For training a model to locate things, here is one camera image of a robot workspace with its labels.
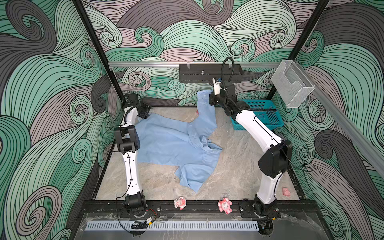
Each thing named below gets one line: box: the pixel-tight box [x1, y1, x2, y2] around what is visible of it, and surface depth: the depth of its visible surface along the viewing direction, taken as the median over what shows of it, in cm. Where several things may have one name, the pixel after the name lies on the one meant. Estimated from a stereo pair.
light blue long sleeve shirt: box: [137, 90, 223, 193], surface depth 97 cm
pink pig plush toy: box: [217, 197, 233, 215], surface depth 74 cm
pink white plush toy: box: [174, 197, 187, 210], surface depth 74 cm
